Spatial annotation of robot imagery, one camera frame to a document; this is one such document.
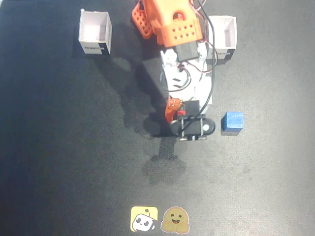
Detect white cardboard box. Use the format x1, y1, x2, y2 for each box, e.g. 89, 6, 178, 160
206, 15, 238, 60
78, 9, 113, 56

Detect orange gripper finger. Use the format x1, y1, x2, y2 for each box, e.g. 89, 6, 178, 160
164, 96, 184, 125

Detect yellow robot face sticker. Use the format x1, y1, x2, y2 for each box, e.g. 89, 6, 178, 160
130, 206, 159, 233

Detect hugging face emoji sticker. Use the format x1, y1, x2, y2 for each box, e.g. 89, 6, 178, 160
160, 206, 190, 234

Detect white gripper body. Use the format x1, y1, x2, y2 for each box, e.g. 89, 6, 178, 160
160, 71, 214, 117

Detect blue cube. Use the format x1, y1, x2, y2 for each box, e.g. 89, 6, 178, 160
220, 111, 245, 133

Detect black camera cable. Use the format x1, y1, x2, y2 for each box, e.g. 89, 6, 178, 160
195, 0, 218, 123

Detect black oval wrist camera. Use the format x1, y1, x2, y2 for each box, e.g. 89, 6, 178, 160
169, 115, 216, 142

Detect thin red white servo wires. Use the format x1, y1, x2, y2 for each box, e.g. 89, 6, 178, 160
177, 60, 213, 92

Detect black felt mat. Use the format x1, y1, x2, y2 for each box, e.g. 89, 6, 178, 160
0, 0, 315, 236

